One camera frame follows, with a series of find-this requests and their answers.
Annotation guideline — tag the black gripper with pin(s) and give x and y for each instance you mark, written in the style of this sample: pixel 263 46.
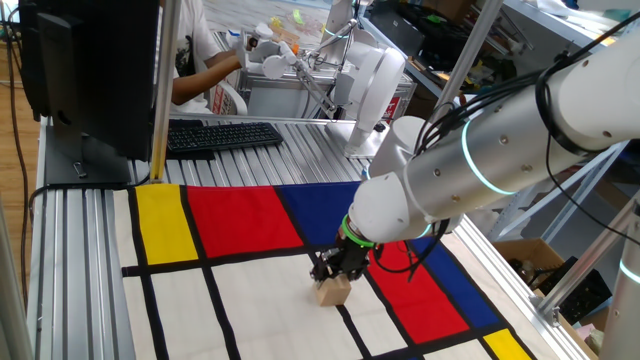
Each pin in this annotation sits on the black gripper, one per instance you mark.
pixel 350 260

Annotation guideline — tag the light wooden cube block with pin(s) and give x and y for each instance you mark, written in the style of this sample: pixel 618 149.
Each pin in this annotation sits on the light wooden cube block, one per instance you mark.
pixel 334 292

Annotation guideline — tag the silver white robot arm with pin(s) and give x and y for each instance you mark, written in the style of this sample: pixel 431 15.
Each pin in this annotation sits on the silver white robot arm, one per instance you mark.
pixel 475 160

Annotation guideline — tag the bare person forearm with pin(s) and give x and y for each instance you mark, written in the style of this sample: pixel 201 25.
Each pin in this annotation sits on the bare person forearm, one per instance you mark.
pixel 205 77

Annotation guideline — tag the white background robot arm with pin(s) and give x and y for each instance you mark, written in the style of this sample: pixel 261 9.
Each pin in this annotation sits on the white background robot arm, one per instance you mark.
pixel 340 15

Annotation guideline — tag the colour block patterned cloth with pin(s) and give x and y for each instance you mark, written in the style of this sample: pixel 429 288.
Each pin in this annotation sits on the colour block patterned cloth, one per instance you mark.
pixel 225 290

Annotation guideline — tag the black computer keyboard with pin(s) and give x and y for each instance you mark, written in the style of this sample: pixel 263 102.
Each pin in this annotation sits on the black computer keyboard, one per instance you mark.
pixel 222 136

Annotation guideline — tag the silver metal case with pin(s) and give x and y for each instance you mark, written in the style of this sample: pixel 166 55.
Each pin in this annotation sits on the silver metal case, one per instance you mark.
pixel 280 97

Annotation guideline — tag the brown cardboard box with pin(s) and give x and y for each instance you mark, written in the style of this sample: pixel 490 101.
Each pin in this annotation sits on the brown cardboard box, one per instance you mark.
pixel 525 250

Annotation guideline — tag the white haptic control device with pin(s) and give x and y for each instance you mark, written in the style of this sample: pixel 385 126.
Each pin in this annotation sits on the white haptic control device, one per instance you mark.
pixel 372 85

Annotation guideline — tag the white plastic chair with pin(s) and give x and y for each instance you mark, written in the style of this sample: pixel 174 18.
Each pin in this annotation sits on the white plastic chair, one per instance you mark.
pixel 232 100

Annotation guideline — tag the grey metal shelf rack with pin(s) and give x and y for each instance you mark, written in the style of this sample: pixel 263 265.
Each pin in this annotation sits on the grey metal shelf rack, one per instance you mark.
pixel 565 200

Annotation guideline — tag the black plastic crate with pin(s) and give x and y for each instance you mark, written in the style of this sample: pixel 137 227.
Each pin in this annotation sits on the black plastic crate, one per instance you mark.
pixel 580 295

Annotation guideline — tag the small wooden box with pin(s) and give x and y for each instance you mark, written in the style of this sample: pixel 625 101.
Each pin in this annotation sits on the small wooden box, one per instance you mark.
pixel 285 32

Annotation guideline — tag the black equipment case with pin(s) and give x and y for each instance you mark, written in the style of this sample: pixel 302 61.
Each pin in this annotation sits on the black equipment case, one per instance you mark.
pixel 425 30

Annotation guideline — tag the pale green plastic bag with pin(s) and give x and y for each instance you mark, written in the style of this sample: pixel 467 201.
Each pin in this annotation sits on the pale green plastic bag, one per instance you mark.
pixel 595 342

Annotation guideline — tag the person in white t-shirt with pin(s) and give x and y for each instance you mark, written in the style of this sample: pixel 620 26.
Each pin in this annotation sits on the person in white t-shirt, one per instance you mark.
pixel 192 30

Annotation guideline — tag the black computer monitor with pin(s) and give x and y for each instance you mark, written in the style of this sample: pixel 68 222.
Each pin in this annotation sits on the black computer monitor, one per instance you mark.
pixel 100 75

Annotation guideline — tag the aluminium frame post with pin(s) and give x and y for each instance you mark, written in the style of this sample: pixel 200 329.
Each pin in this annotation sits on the aluminium frame post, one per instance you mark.
pixel 467 50
pixel 165 90
pixel 590 255

